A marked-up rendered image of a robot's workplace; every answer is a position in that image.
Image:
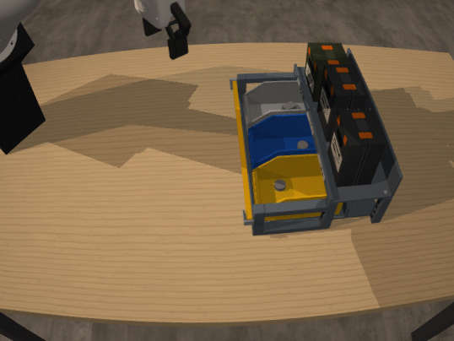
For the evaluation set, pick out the yellow bar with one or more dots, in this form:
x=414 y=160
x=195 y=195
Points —
x=242 y=153

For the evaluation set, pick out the yellow open bin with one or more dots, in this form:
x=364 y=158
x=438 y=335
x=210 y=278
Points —
x=302 y=175

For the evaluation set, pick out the blue bin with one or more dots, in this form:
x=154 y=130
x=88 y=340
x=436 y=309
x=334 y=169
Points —
x=279 y=132

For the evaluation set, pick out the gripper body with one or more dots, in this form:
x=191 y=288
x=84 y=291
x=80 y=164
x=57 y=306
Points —
x=157 y=12

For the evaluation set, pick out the dark grey disc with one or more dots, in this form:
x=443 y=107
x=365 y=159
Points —
x=279 y=185
x=302 y=145

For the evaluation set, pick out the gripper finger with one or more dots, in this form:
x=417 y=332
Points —
x=149 y=29
x=179 y=47

